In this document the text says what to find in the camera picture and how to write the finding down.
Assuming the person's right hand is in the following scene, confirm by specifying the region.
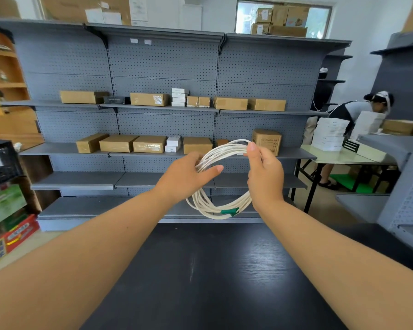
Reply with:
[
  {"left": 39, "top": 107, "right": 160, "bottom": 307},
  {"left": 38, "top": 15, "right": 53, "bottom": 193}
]
[{"left": 244, "top": 141, "right": 285, "bottom": 212}]

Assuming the person's left hand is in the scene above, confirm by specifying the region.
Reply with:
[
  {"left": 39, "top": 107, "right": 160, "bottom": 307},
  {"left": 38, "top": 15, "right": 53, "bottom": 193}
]
[{"left": 156, "top": 151, "right": 224, "bottom": 205}]

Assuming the white cable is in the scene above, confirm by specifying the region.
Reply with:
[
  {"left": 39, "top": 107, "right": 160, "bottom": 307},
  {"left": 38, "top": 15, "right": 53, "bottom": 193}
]
[{"left": 185, "top": 139, "right": 254, "bottom": 220}]

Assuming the person's right forearm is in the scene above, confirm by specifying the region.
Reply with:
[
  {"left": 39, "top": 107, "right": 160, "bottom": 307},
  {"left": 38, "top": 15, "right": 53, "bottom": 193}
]
[{"left": 255, "top": 200, "right": 413, "bottom": 330}]

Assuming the person's left forearm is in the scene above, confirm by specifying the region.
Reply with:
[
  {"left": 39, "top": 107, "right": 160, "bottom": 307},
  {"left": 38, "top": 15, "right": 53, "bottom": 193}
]
[{"left": 0, "top": 189, "right": 179, "bottom": 330}]

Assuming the tall brown labelled box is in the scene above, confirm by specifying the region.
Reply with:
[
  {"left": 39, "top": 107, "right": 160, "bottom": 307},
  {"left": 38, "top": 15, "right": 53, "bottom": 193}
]
[{"left": 252, "top": 129, "right": 283, "bottom": 157}]

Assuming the brown box with clear tape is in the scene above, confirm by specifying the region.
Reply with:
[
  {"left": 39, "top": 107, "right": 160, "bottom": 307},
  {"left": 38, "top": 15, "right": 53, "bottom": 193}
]
[
  {"left": 130, "top": 93, "right": 170, "bottom": 107},
  {"left": 133, "top": 135, "right": 168, "bottom": 154}
]

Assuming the white folding table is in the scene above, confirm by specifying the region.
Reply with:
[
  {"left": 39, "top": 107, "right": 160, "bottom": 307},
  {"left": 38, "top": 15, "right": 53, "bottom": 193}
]
[{"left": 291, "top": 144, "right": 398, "bottom": 214}]

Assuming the stack of white boxes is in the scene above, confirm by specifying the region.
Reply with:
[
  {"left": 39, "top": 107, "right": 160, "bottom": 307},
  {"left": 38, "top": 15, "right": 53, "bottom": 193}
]
[
  {"left": 311, "top": 117, "right": 350, "bottom": 152},
  {"left": 350, "top": 110, "right": 386, "bottom": 140}
]

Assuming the green plastic stool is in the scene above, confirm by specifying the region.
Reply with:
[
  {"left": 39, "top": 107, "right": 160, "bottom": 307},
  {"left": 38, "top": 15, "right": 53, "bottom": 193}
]
[{"left": 330, "top": 173, "right": 377, "bottom": 195}]

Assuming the long grey pegboard shelving unit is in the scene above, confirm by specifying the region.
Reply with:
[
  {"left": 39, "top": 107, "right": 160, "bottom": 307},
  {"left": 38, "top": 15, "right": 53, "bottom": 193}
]
[{"left": 0, "top": 18, "right": 352, "bottom": 233}]

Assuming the dark grey shelving unit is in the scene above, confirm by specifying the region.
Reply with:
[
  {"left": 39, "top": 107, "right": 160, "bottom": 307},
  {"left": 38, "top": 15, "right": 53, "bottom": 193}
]
[{"left": 317, "top": 54, "right": 354, "bottom": 112}]

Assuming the window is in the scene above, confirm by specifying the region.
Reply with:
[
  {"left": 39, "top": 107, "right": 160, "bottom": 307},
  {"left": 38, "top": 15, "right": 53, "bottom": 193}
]
[{"left": 234, "top": 0, "right": 332, "bottom": 40}]

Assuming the long brown cardboard box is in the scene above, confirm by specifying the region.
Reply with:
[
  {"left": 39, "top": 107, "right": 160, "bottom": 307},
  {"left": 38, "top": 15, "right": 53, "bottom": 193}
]
[{"left": 59, "top": 91, "right": 109, "bottom": 105}]

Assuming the grey metal shelving unit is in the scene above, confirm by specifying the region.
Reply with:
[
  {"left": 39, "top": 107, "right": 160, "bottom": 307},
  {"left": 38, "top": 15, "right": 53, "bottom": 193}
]
[{"left": 335, "top": 29, "right": 413, "bottom": 262}]

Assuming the white paper sheet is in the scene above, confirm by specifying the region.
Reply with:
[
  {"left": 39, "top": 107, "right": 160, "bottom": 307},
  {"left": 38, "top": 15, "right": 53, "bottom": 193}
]
[{"left": 128, "top": 0, "right": 149, "bottom": 27}]

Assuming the black plastic crate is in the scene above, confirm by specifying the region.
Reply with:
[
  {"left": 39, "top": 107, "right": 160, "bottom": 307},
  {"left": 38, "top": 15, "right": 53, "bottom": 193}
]
[{"left": 0, "top": 140, "right": 23, "bottom": 192}]

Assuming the green printed carton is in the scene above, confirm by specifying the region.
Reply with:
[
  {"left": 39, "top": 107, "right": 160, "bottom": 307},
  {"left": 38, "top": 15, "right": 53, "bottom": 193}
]
[{"left": 0, "top": 183, "right": 29, "bottom": 232}]

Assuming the red printed carton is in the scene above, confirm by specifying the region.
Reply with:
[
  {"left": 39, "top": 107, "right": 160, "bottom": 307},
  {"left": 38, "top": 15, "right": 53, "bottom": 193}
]
[{"left": 0, "top": 214, "right": 40, "bottom": 271}]

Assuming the wooden shelf unit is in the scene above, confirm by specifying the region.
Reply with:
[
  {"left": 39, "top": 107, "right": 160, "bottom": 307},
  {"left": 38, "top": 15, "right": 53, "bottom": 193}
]
[{"left": 0, "top": 27, "right": 45, "bottom": 150}]

